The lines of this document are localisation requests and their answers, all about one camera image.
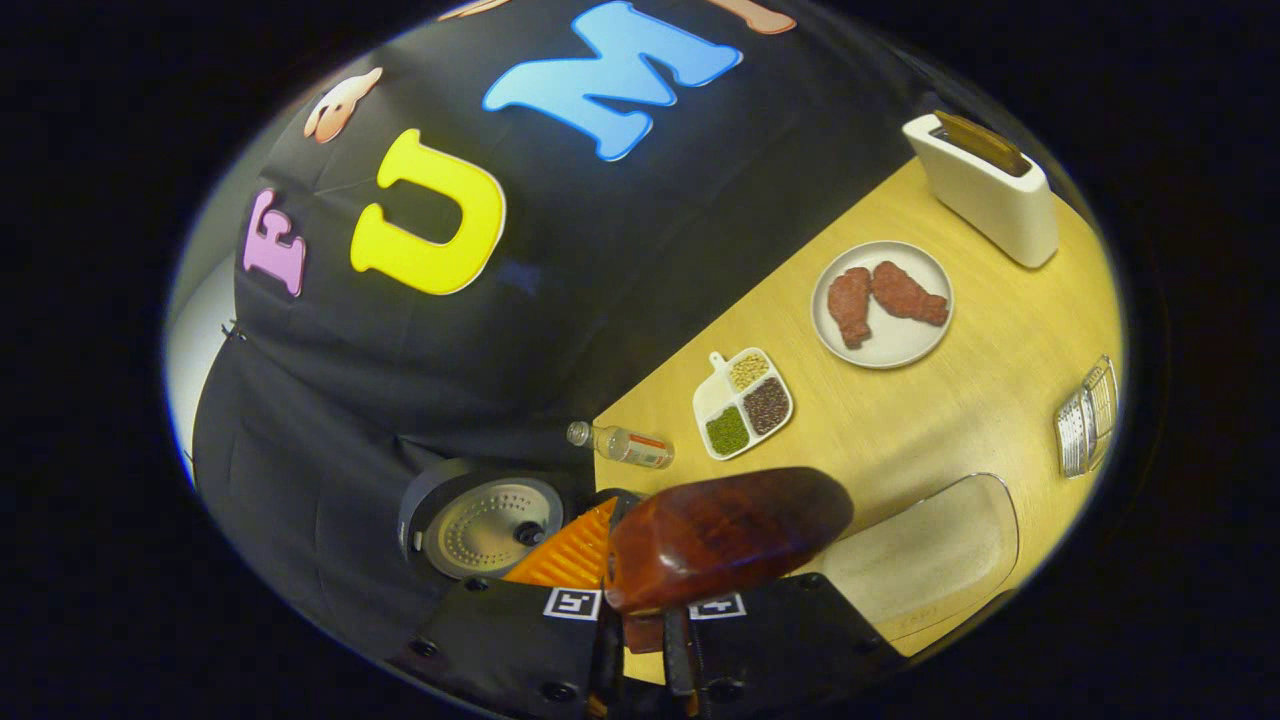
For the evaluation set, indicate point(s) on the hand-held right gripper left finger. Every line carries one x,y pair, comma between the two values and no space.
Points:
500,640

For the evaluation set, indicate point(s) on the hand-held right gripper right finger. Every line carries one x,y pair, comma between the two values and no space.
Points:
790,645

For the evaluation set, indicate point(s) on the grey rice cooker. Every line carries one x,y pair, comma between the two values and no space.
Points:
480,525

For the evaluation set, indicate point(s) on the brown wooden spoon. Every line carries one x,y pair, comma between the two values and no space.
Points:
720,535

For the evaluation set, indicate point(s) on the clear rectangular tray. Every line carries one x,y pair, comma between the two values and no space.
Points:
930,560

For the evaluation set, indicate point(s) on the small clear bottle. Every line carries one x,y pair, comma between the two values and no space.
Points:
630,446

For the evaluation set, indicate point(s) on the white divided grain dish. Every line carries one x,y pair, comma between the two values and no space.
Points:
740,410

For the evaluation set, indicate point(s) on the white round plate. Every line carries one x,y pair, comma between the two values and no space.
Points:
895,345

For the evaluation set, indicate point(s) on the red meat piece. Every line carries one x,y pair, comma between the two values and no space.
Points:
905,295
850,305

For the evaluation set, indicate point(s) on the white toaster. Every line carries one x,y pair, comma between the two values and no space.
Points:
990,205

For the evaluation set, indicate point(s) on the brown toast slice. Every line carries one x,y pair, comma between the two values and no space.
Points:
985,145

